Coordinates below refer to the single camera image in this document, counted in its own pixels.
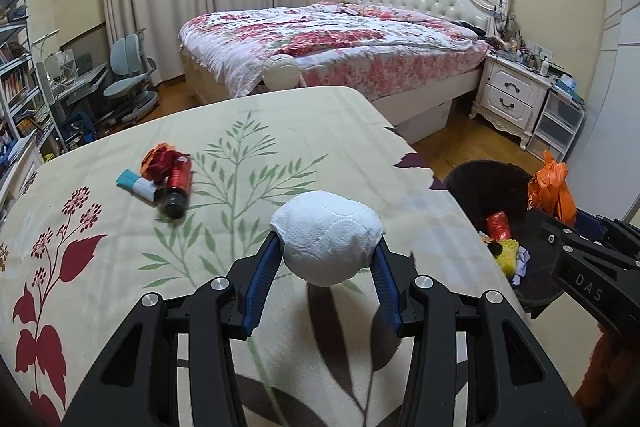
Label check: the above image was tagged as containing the white two-drawer nightstand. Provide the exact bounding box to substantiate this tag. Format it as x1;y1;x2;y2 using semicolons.
469;53;551;150

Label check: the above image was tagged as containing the yellow foam fruit net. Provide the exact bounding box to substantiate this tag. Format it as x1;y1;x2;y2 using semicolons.
488;239;520;280

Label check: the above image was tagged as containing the white and teal small box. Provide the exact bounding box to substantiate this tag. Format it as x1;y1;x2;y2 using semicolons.
116;169;163;204

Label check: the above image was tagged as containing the pale blue desk chair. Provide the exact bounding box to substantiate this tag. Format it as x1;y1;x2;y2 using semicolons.
103;29;160;127

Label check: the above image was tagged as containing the red crumpled plastic wrapper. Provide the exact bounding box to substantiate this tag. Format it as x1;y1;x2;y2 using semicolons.
486;211;512;242

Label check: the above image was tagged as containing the red can with black cap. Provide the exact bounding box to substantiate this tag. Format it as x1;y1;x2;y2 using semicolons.
164;156;192;220

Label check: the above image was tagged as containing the white cardboard box under bed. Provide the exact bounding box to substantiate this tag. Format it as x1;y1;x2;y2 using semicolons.
396;101;452;144

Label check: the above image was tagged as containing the beige floral bedspread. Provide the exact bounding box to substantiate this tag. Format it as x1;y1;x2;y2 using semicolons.
1;88;511;426

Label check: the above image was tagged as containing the white bed with floral quilt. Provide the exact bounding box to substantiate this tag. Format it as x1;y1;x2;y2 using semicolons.
179;0;510;128

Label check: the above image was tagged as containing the grey study desk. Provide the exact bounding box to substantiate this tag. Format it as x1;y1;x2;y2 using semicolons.
35;55;110;131

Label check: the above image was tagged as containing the white crumpled paper scrap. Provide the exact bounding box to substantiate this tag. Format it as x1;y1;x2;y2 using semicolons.
512;246;530;286

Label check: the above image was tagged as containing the dark red cloth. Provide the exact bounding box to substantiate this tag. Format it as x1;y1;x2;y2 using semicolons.
149;148;183;184

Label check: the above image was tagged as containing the black lined trash bin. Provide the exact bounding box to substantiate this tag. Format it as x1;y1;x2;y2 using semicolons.
445;159;563;319

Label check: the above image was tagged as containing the clear plastic drawer unit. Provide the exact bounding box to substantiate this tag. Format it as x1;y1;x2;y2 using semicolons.
527;88;585;162

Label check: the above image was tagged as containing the white tissue ball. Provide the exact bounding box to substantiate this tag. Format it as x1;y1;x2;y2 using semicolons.
270;191;385;287

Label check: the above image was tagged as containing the orange plastic bag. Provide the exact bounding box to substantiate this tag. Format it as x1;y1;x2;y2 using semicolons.
527;150;577;227

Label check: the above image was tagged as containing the white bookshelf with books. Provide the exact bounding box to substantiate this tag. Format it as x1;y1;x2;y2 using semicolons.
0;0;66;188

